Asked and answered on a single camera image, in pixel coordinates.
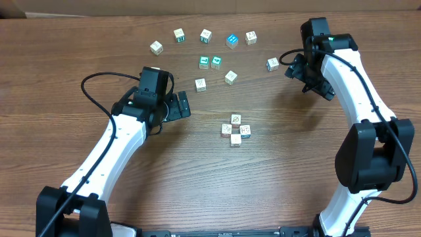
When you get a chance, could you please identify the block with green R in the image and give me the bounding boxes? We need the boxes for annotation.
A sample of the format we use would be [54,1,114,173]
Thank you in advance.
[174,28,186,43]

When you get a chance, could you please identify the block with teal letter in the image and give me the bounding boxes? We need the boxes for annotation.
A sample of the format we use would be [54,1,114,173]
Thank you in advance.
[200,29,212,43]

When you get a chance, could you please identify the block with green 4 top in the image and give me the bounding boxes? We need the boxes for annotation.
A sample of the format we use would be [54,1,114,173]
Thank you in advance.
[211,56,222,70]

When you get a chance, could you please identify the block with green L top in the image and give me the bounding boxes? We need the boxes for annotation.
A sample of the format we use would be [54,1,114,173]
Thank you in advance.
[199,56,209,69]

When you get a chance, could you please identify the block with red side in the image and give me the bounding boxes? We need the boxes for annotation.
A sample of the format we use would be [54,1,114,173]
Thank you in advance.
[231,114,241,127]

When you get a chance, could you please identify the block with umbrella drawing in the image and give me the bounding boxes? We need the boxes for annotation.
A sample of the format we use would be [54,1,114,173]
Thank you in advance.
[266,57,280,72]

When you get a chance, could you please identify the block with red G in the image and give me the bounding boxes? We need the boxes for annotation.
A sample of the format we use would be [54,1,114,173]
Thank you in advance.
[221,124,232,137]

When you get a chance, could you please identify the cardboard backdrop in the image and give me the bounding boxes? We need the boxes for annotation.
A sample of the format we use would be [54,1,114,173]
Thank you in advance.
[1,0,420,18]

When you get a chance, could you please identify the block with yellow C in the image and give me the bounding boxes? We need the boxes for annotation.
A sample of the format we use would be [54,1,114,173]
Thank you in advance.
[224,70,237,85]

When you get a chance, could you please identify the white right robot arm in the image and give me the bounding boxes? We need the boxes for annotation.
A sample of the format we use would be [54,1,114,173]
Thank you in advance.
[280,33,418,236]

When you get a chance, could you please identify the small plain wooden block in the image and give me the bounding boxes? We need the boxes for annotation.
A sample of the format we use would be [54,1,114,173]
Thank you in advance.
[150,41,163,55]

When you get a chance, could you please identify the block with yellow side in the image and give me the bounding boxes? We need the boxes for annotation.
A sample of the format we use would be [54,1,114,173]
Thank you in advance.
[195,78,207,92]

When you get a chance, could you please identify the block with blue top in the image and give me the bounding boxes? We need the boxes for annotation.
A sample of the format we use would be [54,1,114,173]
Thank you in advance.
[226,34,239,49]

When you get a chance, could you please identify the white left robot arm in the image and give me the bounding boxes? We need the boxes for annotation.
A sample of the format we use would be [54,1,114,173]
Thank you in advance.
[36,88,191,236]

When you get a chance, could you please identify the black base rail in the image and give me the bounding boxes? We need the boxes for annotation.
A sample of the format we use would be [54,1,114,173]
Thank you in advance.
[108,225,372,237]

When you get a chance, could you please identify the plain block hourglass drawing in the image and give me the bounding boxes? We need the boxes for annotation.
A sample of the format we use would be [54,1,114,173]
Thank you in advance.
[245,31,257,45]

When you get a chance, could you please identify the block with blue H side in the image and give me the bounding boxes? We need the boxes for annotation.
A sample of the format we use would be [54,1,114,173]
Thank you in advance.
[239,125,251,138]

